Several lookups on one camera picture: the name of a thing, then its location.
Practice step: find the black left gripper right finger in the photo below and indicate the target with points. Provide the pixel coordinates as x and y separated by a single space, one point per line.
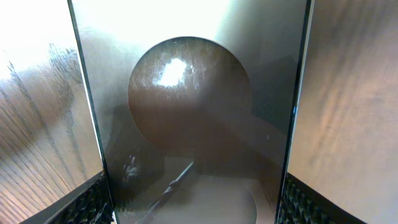
300 204

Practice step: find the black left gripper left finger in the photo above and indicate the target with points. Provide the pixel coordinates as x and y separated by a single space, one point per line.
90 203

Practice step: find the Galaxy S25 Ultra smartphone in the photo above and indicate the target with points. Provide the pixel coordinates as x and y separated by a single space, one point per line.
193 103

